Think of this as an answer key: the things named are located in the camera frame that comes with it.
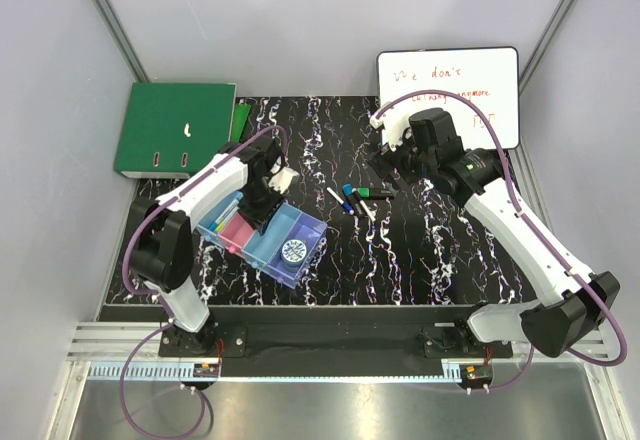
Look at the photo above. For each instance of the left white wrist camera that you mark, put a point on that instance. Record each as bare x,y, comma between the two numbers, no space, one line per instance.
283,180

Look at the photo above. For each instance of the white pen blue tip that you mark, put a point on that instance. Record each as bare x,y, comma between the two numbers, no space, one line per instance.
346,207

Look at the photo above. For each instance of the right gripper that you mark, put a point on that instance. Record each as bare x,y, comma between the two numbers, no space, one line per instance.
386,160

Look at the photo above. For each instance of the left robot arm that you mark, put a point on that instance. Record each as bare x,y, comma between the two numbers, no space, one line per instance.
159,256

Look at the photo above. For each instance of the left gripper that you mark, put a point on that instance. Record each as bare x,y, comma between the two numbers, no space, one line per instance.
258,217

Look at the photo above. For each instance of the four-compartment colourful organizer tray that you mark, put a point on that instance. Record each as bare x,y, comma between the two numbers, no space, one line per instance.
262,252

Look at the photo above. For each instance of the black marble pattern mat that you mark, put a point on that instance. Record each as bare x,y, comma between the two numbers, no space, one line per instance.
421,249

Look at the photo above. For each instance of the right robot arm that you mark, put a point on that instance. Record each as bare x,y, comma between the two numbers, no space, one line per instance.
571,300

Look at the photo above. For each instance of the blue capped marker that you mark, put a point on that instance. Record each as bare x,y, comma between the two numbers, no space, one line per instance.
352,199

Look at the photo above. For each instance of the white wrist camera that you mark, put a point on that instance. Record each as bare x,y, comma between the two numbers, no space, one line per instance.
391,125
283,180

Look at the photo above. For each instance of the yellow highlighter pen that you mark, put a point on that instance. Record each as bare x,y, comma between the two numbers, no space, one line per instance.
224,219

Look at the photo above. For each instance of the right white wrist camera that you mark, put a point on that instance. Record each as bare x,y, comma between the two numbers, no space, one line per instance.
391,125

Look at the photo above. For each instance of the green folder sheet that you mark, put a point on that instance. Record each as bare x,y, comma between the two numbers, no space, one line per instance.
241,115

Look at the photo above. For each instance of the green black marker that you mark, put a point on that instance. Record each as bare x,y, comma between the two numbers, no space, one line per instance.
375,193

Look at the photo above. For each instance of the round blue tape tin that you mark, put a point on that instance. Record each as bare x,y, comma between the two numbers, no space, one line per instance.
293,252

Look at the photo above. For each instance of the white marker blue cap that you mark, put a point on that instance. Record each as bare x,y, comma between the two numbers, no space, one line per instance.
232,204

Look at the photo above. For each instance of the white whiteboard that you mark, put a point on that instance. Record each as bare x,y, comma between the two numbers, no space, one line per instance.
487,77

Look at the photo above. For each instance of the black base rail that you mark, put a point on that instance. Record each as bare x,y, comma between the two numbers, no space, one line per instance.
339,342

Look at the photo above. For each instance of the green ring binder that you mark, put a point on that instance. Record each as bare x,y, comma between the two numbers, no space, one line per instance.
152,144

